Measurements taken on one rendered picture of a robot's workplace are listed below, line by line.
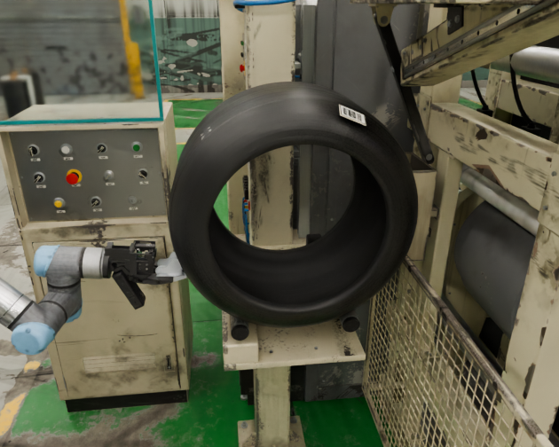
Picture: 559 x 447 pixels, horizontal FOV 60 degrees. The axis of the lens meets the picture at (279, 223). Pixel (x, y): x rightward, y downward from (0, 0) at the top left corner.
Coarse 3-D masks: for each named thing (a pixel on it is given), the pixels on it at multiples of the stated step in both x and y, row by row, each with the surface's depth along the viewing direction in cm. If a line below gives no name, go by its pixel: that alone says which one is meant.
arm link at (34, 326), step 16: (0, 288) 102; (0, 304) 101; (16, 304) 103; (32, 304) 105; (48, 304) 109; (0, 320) 102; (16, 320) 102; (32, 320) 103; (48, 320) 106; (64, 320) 111; (16, 336) 102; (32, 336) 101; (48, 336) 104; (32, 352) 103
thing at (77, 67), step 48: (0, 0) 146; (48, 0) 147; (96, 0) 149; (144, 0) 150; (0, 48) 151; (48, 48) 153; (96, 48) 154; (144, 48) 156; (0, 96) 157; (48, 96) 159; (96, 96) 160; (144, 96) 162
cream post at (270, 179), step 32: (256, 0) 122; (256, 32) 125; (288, 32) 126; (256, 64) 128; (288, 64) 129; (256, 160) 139; (288, 160) 140; (256, 192) 143; (288, 192) 144; (256, 224) 147; (288, 224) 149; (256, 384) 174; (288, 384) 175; (256, 416) 180; (288, 416) 182
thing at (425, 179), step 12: (408, 156) 157; (420, 168) 150; (432, 168) 142; (420, 180) 140; (432, 180) 141; (420, 192) 142; (432, 192) 142; (420, 204) 143; (420, 216) 145; (420, 228) 147; (420, 240) 149; (408, 252) 150; (420, 252) 150
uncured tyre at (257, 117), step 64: (256, 128) 96; (320, 128) 97; (384, 128) 103; (192, 192) 99; (384, 192) 104; (192, 256) 105; (256, 256) 138; (320, 256) 140; (384, 256) 110; (256, 320) 114; (320, 320) 117
